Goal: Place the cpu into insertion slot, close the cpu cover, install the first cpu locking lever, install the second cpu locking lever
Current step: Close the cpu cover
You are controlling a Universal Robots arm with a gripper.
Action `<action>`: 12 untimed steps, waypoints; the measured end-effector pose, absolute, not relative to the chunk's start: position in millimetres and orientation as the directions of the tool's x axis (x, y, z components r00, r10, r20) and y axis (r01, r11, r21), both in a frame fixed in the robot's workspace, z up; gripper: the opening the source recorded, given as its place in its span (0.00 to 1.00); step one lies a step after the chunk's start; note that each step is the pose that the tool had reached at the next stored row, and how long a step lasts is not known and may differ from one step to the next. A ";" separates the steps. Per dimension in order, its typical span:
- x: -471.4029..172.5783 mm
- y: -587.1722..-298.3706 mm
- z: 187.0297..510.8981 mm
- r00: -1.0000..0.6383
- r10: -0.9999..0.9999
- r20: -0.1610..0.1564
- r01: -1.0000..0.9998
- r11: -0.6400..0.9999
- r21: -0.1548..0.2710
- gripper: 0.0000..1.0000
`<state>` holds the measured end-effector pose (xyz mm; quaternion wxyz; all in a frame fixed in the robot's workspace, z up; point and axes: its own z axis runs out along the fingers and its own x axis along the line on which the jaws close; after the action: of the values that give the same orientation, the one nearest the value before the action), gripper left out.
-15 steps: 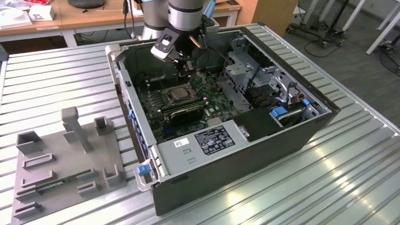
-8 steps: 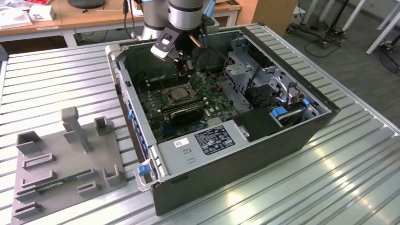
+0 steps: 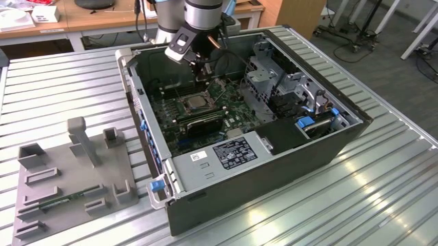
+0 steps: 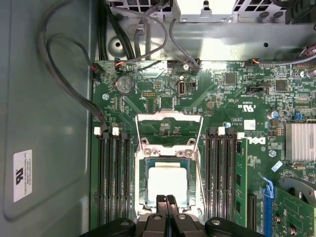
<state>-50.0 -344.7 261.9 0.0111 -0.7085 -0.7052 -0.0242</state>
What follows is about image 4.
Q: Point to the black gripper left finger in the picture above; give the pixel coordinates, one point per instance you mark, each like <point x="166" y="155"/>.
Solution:
<point x="155" y="227"/>

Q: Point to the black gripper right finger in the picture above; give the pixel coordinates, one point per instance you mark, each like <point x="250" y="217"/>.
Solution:
<point x="182" y="227"/>

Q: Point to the CPU with silver top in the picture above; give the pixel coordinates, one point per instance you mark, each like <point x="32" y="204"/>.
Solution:
<point x="168" y="180"/>

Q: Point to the metal CPU socket cover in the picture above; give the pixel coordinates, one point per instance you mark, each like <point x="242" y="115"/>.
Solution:
<point x="170" y="116"/>

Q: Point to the CPU socket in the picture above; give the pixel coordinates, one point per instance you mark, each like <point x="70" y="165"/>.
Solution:
<point x="138" y="187"/>

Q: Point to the black expansion slot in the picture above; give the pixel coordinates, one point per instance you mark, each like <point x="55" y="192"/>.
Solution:
<point x="253" y="212"/>

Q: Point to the blue expansion slot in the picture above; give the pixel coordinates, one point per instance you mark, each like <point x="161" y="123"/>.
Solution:
<point x="269" y="190"/>

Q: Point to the RAM slot white clip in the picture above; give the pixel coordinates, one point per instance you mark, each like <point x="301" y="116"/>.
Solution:
<point x="221" y="130"/>
<point x="114" y="131"/>
<point x="97" y="130"/>

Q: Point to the green RAM stick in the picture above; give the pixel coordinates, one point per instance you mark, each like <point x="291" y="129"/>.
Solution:
<point x="242" y="172"/>

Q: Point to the graphics card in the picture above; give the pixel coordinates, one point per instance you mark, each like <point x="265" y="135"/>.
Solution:
<point x="293" y="217"/>

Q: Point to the white board sticker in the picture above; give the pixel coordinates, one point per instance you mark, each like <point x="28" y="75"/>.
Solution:
<point x="249" y="124"/>

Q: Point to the square black chip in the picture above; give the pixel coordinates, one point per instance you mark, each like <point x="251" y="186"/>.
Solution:
<point x="168" y="102"/>

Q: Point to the green motherboard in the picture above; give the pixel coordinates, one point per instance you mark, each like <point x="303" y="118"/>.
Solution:
<point x="197" y="98"/>

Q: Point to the black pin header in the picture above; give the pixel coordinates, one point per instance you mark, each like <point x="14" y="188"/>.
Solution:
<point x="148" y="95"/>

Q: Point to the metal USB port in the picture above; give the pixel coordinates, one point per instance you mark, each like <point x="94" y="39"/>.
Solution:
<point x="182" y="88"/>

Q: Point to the white case label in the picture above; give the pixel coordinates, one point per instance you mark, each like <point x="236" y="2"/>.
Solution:
<point x="22" y="176"/>

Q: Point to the silver coin battery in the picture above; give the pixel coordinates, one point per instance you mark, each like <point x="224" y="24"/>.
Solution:
<point x="125" y="85"/>

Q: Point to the silver finned heatsink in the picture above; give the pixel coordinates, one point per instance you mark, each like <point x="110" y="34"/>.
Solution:
<point x="301" y="143"/>

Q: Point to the black PC case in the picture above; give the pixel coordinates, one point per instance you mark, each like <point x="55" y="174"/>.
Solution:
<point x="49" y="98"/>

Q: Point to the metal drive cage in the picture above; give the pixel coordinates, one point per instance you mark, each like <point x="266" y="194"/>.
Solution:
<point x="205" y="14"/>

